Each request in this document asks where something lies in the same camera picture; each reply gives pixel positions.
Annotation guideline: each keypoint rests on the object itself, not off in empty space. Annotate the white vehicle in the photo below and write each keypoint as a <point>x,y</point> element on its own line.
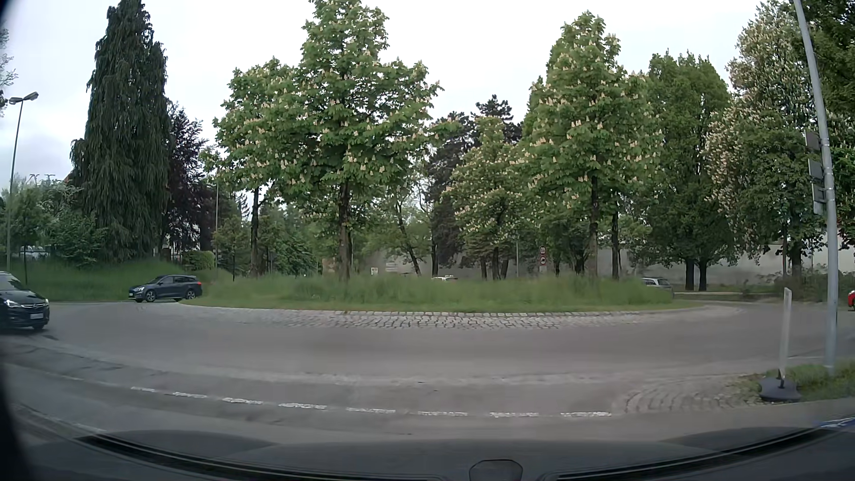
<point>444,278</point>

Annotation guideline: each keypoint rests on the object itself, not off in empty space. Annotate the grassy roundabout island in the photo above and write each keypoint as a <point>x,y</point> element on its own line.
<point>427,294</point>

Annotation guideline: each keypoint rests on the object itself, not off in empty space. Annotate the round road sign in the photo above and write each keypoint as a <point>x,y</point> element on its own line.
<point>542,258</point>

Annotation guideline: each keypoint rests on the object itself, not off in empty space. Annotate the grey asphalt road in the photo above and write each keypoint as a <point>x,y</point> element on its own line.
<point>374,347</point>

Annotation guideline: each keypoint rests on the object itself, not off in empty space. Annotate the row of trees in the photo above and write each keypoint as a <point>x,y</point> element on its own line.
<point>588,147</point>

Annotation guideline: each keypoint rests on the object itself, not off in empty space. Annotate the road markings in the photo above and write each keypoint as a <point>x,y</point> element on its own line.
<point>304,405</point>

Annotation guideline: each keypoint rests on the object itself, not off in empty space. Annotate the car's own bonnet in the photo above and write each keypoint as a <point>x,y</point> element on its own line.
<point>427,461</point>

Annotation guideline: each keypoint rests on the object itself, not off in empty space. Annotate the silver car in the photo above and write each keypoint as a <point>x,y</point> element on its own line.
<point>658,283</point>

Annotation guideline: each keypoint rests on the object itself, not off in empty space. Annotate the dark blue estate car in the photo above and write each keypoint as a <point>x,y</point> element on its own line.
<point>167,288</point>

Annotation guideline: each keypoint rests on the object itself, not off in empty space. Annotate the cobbled corner strip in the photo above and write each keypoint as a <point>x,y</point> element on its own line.
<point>688,394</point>

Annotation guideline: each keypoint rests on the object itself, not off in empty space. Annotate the tall dark conifer tree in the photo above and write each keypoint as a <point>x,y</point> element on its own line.
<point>123,147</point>

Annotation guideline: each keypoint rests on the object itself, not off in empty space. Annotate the grass bank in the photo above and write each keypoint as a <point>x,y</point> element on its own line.
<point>87,279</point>

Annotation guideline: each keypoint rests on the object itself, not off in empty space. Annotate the grey pole with signs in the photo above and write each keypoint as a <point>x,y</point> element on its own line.
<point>827,200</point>

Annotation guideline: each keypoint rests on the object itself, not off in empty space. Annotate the black car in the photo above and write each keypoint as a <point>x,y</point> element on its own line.
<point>21,306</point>

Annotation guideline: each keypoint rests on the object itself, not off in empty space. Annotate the grass verge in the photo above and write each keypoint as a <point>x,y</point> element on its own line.
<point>825,379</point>

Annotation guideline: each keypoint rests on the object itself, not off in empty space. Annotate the white marker post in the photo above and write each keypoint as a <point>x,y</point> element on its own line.
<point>785,334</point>

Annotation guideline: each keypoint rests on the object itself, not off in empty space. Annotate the grey lamp post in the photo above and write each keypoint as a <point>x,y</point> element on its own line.
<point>12,174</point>

